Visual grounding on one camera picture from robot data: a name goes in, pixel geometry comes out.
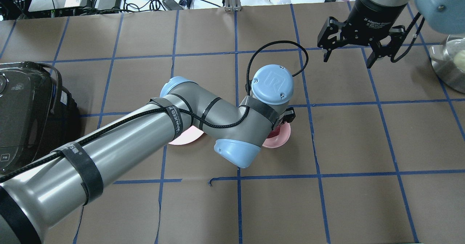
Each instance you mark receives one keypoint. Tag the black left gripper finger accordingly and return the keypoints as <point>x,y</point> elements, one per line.
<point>288,116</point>

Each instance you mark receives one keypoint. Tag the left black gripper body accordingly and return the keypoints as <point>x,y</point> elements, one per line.
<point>289,116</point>

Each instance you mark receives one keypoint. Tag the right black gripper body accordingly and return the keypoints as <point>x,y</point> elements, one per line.
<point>374,17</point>

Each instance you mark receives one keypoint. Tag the pink bowl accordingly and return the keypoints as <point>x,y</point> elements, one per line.
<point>279,140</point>

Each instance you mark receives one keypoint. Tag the red apple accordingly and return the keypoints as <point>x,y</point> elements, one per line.
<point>275,132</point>

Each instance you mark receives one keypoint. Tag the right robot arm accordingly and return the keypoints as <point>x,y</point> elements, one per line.
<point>444,16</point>

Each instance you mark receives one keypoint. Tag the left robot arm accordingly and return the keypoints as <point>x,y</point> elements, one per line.
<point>38,196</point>

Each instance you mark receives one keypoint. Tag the pink plate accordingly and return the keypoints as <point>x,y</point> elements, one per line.
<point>188,136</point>

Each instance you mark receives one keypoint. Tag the steel pot with lid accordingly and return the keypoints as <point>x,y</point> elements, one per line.
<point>448,61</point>

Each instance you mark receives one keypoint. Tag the dark grey rice cooker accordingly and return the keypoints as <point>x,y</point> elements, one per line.
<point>37,113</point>

